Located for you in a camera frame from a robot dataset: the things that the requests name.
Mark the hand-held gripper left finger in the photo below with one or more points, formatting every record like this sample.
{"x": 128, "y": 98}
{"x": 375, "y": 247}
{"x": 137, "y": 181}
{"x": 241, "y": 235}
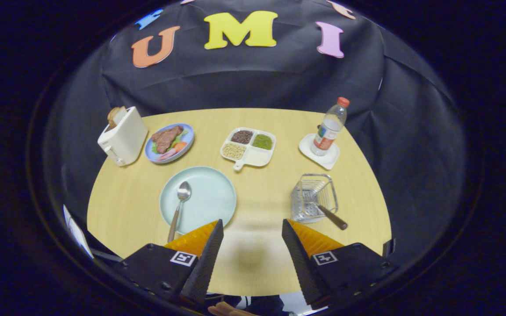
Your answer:
{"x": 204, "y": 263}

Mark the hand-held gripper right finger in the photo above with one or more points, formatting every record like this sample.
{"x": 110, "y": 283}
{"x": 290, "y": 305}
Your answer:
{"x": 299, "y": 259}

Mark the metal fork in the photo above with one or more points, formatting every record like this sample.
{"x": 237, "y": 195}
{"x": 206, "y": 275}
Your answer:
{"x": 333, "y": 217}

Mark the metal spoon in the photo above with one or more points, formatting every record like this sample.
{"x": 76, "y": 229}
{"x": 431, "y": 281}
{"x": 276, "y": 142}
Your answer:
{"x": 183, "y": 191}

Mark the person's dark clothing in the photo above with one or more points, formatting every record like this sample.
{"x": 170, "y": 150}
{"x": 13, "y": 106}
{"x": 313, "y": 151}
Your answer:
{"x": 266, "y": 305}

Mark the pale green round plate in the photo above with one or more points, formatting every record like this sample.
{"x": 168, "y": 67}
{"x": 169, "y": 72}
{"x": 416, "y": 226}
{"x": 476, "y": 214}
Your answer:
{"x": 211, "y": 197}

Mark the white divided dish with grains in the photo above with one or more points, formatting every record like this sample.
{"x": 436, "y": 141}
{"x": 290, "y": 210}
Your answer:
{"x": 257, "y": 156}

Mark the white square coaster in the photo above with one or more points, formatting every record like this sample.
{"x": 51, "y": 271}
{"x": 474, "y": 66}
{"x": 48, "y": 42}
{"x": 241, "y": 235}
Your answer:
{"x": 308, "y": 147}

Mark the pink ham slice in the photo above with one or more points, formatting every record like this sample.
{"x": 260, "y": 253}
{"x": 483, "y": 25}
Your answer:
{"x": 166, "y": 154}

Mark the orange carrot slice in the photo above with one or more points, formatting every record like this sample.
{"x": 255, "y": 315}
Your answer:
{"x": 180, "y": 146}

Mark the blue plate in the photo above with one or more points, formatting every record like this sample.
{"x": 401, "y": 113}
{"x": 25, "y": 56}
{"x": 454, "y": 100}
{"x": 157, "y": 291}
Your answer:
{"x": 189, "y": 134}

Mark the clear water bottle red cap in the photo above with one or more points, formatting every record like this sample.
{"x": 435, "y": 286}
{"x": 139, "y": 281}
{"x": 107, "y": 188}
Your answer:
{"x": 327, "y": 131}

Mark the brown steak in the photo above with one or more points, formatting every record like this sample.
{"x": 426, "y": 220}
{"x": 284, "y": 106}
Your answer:
{"x": 167, "y": 138}

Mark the white paper sheet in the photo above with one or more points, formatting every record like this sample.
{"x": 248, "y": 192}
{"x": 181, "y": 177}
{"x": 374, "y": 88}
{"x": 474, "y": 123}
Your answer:
{"x": 77, "y": 230}

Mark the green lettuce leaf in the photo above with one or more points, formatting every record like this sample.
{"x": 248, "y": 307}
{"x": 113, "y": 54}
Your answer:
{"x": 182, "y": 133}

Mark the white toaster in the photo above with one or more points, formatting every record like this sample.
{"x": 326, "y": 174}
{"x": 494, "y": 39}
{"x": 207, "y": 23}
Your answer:
{"x": 125, "y": 140}

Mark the toasted bread slice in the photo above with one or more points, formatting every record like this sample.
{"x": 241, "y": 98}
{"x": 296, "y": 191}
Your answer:
{"x": 114, "y": 116}

